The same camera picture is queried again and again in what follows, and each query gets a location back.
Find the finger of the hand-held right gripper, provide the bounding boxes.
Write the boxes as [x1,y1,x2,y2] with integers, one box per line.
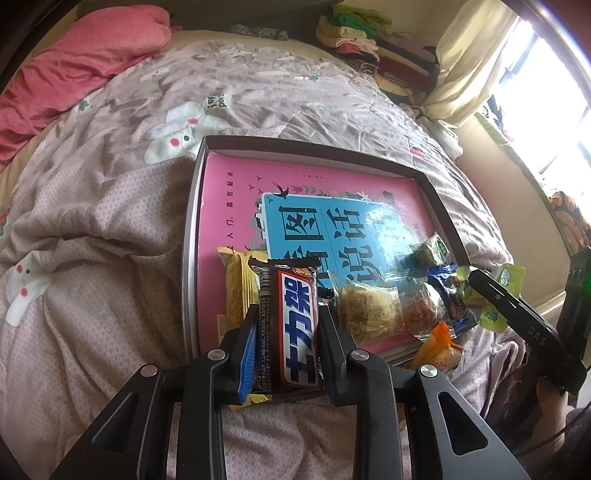
[468,268,528,330]

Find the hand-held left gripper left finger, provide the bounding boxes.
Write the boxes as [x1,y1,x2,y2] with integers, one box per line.
[51,302,262,480]

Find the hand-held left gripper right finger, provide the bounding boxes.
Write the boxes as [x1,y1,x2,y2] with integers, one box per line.
[316,305,532,480]

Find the green jelly packet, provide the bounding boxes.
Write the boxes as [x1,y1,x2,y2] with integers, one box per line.
[461,262,528,332]

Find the blue cookie packet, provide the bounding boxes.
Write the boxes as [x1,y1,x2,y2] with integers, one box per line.
[426,262,479,329]

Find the dark chocolate bar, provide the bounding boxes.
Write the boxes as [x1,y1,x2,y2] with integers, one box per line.
[248,257,322,394]

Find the person's right hand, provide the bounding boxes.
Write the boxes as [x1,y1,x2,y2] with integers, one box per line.
[536,378,583,462]

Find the clear packet yellow floss pastry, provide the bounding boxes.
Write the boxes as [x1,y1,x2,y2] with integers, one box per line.
[334,281,403,345]

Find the clear packet reddish pastry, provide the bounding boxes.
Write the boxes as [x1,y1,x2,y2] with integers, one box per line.
[398,278,452,341]

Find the green label cake packet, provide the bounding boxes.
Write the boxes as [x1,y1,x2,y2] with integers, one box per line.
[407,234,452,269]

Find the orange cracker packet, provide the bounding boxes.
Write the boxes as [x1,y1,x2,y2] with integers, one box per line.
[410,322,465,373]

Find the yellow snack packet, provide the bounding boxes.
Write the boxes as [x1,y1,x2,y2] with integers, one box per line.
[216,246,274,408]

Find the floral cloth on windowsill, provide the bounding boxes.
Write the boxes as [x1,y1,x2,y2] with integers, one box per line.
[549,191,591,251]

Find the green windowsill cover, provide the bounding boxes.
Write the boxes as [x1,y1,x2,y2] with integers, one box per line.
[475,110,556,195]

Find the white crumpled cloth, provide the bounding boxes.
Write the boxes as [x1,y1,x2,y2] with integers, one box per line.
[414,114,463,158]

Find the pink and blue book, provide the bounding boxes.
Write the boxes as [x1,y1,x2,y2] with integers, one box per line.
[195,153,445,361]

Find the grey floral duvet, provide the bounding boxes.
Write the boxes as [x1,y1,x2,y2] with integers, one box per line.
[0,28,532,480]

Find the window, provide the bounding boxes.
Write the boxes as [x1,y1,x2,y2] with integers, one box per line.
[485,18,591,185]

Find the cream curtain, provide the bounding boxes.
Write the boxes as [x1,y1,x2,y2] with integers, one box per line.
[417,0,533,128]

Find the stack of folded clothes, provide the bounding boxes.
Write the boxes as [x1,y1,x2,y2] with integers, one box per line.
[315,2,440,99]

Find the pink pillow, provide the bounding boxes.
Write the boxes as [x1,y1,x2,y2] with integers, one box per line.
[0,4,172,172]

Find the dark patterned cloth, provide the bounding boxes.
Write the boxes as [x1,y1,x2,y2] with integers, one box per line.
[225,25,290,41]

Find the grey bed headboard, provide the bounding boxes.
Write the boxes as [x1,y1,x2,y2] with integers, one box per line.
[170,0,334,34]

